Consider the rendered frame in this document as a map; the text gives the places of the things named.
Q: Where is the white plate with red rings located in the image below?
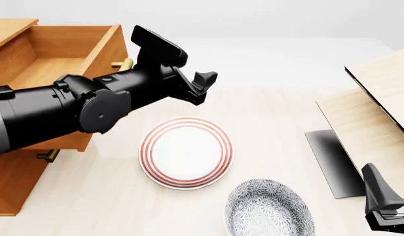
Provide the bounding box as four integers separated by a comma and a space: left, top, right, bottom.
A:
138, 116, 234, 190

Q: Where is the brass drawer handle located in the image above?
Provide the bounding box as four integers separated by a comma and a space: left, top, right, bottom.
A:
111, 57, 134, 73
35, 148, 61, 163

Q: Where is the grey patterned bowl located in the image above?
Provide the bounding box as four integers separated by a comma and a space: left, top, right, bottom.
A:
224, 178, 316, 236

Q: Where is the pale wood shelf black panel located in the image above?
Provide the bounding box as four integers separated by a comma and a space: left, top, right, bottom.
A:
304, 46, 404, 199

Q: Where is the closed wooden cabinet drawer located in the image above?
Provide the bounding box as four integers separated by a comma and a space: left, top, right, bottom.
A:
0, 147, 49, 210

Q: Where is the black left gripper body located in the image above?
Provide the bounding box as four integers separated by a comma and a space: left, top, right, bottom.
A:
173, 66, 210, 107

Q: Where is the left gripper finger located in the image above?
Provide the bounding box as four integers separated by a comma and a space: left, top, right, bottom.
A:
192, 71, 219, 93

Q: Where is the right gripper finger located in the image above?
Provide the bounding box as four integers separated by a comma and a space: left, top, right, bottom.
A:
361, 163, 404, 215

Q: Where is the wooden cabinet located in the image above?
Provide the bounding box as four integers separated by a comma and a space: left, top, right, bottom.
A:
0, 18, 61, 217

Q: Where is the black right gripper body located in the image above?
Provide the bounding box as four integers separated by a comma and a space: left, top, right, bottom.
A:
365, 205, 404, 233

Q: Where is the open wooden cabinet drawer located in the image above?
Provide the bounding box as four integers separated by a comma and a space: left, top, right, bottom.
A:
0, 24, 129, 153

